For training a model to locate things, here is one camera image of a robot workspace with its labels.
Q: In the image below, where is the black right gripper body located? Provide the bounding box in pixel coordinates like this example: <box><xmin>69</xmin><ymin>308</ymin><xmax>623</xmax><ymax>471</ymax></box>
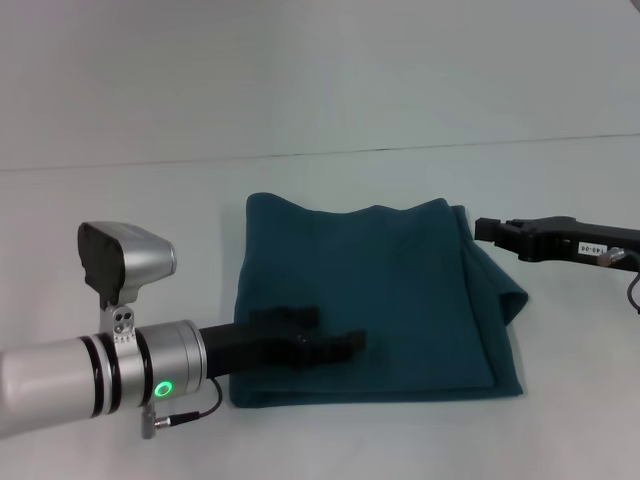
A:
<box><xmin>517</xmin><ymin>214</ymin><xmax>640</xmax><ymax>275</ymax></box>

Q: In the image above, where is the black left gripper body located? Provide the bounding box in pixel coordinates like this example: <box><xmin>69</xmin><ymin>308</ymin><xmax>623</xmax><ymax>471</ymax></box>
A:
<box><xmin>198</xmin><ymin>318</ymin><xmax>304</xmax><ymax>380</ymax></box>

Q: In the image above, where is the teal t-shirt with FREE print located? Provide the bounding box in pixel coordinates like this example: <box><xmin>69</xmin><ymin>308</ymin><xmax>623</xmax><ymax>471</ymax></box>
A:
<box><xmin>229</xmin><ymin>193</ymin><xmax>530</xmax><ymax>411</ymax></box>

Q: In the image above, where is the right wrist cable with connector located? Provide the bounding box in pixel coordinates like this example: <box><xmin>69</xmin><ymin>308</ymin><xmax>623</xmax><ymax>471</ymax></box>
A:
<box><xmin>598</xmin><ymin>246</ymin><xmax>640</xmax><ymax>316</ymax></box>

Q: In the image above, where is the wrist cable with connector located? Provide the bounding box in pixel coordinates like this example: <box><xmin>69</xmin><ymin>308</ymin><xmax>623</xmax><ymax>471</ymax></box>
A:
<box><xmin>598</xmin><ymin>246</ymin><xmax>640</xmax><ymax>316</ymax></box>
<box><xmin>141</xmin><ymin>377</ymin><xmax>224</xmax><ymax>441</ymax></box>

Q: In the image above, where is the left wrist cable with connector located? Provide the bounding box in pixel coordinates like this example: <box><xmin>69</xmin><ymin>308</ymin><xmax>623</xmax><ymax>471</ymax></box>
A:
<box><xmin>141</xmin><ymin>377</ymin><xmax>224</xmax><ymax>441</ymax></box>

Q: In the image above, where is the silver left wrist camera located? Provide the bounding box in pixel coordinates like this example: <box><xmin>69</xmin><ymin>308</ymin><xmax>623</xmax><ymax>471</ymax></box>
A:
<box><xmin>77</xmin><ymin>220</ymin><xmax>177</xmax><ymax>347</ymax></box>

